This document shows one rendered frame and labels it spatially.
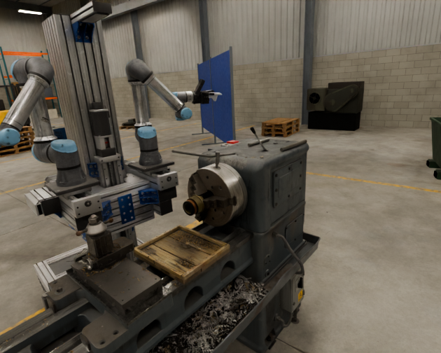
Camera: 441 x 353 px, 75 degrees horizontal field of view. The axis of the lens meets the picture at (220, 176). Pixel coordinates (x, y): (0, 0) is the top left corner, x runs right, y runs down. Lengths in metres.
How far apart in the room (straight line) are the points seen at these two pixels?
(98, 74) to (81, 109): 0.23
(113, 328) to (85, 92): 1.30
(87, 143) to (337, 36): 10.45
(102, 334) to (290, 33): 11.77
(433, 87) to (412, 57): 1.08
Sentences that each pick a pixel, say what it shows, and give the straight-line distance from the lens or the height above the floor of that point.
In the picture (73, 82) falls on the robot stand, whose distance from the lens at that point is 1.88.
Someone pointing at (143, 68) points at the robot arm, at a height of 1.75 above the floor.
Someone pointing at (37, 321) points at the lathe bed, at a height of 0.85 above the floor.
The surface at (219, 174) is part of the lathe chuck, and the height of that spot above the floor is 1.22.
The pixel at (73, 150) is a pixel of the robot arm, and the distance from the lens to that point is 1.69.
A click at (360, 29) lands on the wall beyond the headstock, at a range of 11.43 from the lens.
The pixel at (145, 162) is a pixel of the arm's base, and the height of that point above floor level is 1.18.
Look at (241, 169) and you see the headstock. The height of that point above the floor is 1.21.
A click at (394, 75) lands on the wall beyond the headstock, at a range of 11.06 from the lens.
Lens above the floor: 1.63
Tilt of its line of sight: 18 degrees down
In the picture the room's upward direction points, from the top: 3 degrees counter-clockwise
